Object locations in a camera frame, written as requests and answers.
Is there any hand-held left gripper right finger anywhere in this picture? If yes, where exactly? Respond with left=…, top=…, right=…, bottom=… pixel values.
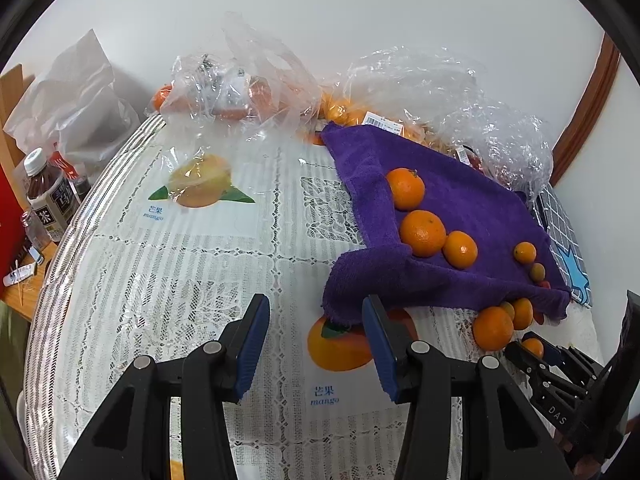
left=361, top=294, right=576, bottom=480

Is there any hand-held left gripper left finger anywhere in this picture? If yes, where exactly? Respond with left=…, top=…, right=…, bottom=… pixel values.
left=57, top=293, right=271, bottom=480

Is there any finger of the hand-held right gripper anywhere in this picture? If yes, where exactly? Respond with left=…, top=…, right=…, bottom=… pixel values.
left=504, top=342, right=551, bottom=386
left=522, top=331, right=603, bottom=386

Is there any pile of mixed small fruits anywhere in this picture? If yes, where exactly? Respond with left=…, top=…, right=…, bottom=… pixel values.
left=472, top=297, right=546, bottom=352

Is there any oval orange mandarin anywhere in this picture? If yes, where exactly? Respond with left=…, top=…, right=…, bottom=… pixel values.
left=442, top=230, right=479, bottom=268

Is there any large round orange mandarin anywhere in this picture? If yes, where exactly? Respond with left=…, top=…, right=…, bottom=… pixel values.
left=399, top=209, right=447, bottom=258

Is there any orange mandarin with stem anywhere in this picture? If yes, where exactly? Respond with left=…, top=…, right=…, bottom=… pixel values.
left=386, top=167, right=427, bottom=211

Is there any purple towel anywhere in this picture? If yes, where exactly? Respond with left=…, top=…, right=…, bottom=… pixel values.
left=320, top=121, right=572, bottom=326

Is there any white lace fruit-print tablecloth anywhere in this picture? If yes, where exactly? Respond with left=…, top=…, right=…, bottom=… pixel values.
left=22, top=112, right=608, bottom=480

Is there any clear plastic bag red fruit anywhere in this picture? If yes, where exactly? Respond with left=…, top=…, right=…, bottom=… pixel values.
left=432, top=102, right=555, bottom=206

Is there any small dark bottle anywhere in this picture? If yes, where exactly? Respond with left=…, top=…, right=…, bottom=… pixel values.
left=70, top=174, right=92, bottom=206

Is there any wooden side desk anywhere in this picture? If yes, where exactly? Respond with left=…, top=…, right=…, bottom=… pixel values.
left=0, top=240, right=56, bottom=321

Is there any small white packet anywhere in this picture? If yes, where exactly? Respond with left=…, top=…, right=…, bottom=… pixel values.
left=2, top=262, right=38, bottom=286

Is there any small clear bottle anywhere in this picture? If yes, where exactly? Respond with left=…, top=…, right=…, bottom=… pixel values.
left=20, top=209, right=53, bottom=253

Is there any dark tea bottle white cap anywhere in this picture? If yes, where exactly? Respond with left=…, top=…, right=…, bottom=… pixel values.
left=24, top=147, right=78, bottom=245

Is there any clear plastic bag of oranges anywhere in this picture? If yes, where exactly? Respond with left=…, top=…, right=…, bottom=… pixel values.
left=320, top=45, right=483, bottom=148

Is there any clear plastic bag of persimmons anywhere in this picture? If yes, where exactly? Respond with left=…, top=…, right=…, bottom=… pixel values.
left=145, top=10, right=323, bottom=141

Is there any white plastic bag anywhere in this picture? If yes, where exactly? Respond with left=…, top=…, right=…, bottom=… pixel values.
left=2, top=29, right=142, bottom=171

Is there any brown cardboard box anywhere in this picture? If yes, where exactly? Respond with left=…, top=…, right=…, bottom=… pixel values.
left=0, top=62, right=37, bottom=161

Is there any brown wooden door frame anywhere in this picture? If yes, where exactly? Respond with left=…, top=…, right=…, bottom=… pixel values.
left=549, top=32, right=622, bottom=187

